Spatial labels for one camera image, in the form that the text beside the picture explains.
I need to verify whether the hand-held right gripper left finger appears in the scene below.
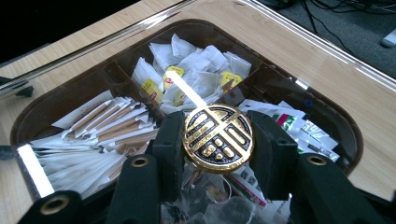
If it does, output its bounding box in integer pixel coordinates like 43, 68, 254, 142
152, 111, 187, 202

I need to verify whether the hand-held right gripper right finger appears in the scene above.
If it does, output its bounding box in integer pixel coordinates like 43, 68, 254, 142
247, 110, 300, 202

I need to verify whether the brown divided storage box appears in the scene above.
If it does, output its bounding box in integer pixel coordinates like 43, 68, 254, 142
8, 18, 364, 200

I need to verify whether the pile of paper-wrapped sticks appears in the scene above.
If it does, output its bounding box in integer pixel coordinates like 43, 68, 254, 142
29, 90, 161, 200

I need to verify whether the dark divided tray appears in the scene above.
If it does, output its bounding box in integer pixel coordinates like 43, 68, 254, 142
8, 18, 364, 224

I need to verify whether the white desk frame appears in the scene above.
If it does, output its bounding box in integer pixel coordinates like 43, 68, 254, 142
380, 28, 396, 49

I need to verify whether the pile of white sachets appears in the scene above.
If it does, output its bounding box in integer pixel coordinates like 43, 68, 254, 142
230, 98, 341, 218

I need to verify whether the pile of dark clear packets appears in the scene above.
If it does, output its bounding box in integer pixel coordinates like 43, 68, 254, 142
160, 157, 253, 224

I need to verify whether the pile of yellow-tagged tea bags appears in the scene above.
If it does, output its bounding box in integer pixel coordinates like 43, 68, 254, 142
130, 33, 252, 115

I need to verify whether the bundle of floor cables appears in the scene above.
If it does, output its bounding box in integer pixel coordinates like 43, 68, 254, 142
300, 0, 396, 55

